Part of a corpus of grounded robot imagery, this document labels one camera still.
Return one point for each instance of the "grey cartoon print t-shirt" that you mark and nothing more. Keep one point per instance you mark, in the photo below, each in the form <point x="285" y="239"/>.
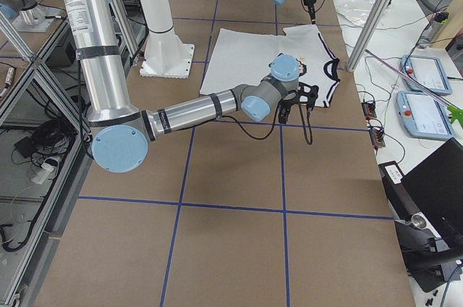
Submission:
<point x="245" y="58"/>

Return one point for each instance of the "far blue teach pendant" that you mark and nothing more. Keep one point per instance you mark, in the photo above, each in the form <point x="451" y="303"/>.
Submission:
<point x="427" y="71"/>

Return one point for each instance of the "blue teach pendant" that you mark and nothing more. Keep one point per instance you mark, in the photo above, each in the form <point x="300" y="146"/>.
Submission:
<point x="427" y="71"/>
<point x="423" y="117"/>

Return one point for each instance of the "near blue teach pendant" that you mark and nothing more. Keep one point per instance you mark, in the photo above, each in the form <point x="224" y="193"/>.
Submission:
<point x="423" y="117"/>

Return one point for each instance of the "black laptop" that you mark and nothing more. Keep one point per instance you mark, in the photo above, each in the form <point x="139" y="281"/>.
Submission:
<point x="433" y="187"/>

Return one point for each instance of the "reacher grabber stick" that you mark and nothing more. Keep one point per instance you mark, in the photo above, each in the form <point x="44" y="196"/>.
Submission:
<point x="456" y="112"/>

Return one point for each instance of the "aluminium frame post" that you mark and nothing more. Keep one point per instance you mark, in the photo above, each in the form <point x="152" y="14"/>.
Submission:
<point x="366" y="34"/>

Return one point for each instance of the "black camera tripod stand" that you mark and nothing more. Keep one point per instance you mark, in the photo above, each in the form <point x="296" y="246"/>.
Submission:
<point x="428" y="259"/>

